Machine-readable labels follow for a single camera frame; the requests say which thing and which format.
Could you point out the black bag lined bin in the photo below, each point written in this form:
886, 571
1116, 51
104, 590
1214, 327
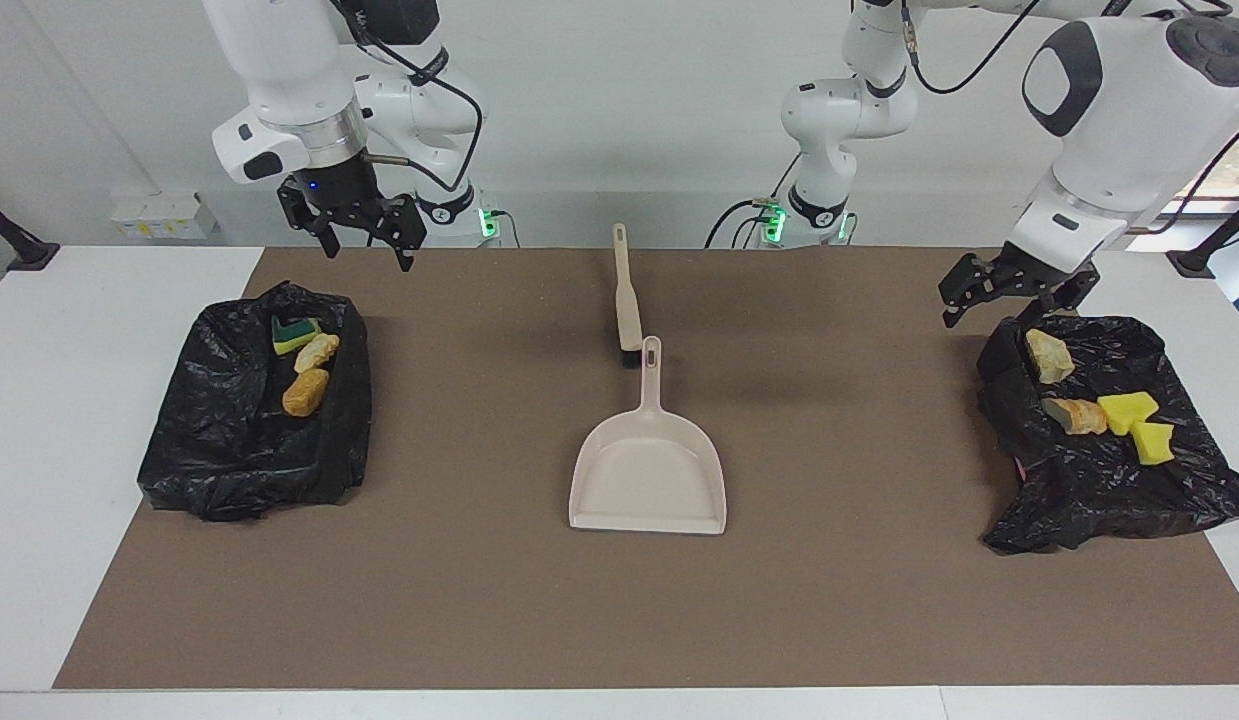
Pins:
209, 450
1099, 490

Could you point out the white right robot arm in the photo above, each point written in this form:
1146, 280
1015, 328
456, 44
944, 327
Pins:
289, 70

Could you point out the yellow sponge wedge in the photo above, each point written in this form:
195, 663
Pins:
1154, 443

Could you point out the yellow and green sponge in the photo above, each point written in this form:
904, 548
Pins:
294, 335

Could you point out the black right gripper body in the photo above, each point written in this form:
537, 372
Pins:
344, 195

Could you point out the black clamp stand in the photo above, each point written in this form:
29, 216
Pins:
29, 255
1194, 262

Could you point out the pale bread piece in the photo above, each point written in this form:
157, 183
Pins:
1049, 357
317, 352

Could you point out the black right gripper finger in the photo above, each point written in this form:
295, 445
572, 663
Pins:
404, 230
304, 215

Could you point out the beige plastic dustpan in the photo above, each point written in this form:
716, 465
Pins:
649, 470

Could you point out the yellow sponge chunk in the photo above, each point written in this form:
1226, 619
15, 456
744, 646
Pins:
1127, 410

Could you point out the beige hand brush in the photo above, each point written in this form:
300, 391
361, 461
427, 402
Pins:
627, 300

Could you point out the striped croissant piece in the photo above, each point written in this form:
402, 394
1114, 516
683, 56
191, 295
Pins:
1077, 415

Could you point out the brown table mat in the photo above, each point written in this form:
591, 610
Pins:
579, 600

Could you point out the window with frame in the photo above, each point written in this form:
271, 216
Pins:
1234, 170

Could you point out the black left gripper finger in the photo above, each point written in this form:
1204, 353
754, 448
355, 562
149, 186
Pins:
969, 285
1044, 305

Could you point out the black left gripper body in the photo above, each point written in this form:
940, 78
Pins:
1039, 280

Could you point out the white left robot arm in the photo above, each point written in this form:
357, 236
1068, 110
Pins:
1119, 110

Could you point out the brown bread roll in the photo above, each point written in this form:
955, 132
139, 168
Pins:
305, 393

